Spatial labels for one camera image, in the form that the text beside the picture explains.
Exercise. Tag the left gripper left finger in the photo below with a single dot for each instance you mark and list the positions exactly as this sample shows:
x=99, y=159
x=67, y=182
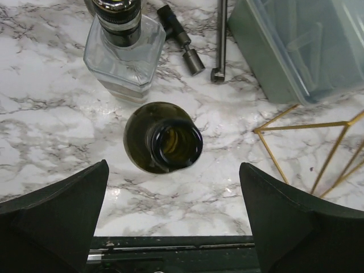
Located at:
x=51, y=229

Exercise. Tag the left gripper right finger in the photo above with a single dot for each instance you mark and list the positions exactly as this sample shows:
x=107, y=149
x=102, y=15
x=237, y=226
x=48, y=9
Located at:
x=294, y=231

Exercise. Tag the clear square glass bottle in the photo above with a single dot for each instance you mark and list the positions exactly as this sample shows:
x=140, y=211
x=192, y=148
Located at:
x=123, y=49

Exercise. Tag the dark metal bar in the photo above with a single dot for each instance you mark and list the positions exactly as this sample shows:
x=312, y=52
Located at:
x=218, y=73

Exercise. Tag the clear plastic storage box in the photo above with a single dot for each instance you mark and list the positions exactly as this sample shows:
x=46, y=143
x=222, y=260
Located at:
x=301, y=52

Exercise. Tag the black T-shaped tool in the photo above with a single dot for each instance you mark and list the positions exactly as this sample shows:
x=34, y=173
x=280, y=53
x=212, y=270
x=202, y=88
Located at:
x=174, y=30

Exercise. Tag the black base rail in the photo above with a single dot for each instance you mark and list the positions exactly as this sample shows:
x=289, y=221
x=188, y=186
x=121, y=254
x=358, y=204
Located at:
x=173, y=254

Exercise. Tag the gold wire wine rack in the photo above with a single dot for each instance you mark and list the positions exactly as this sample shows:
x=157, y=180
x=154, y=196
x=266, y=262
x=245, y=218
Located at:
x=316, y=149

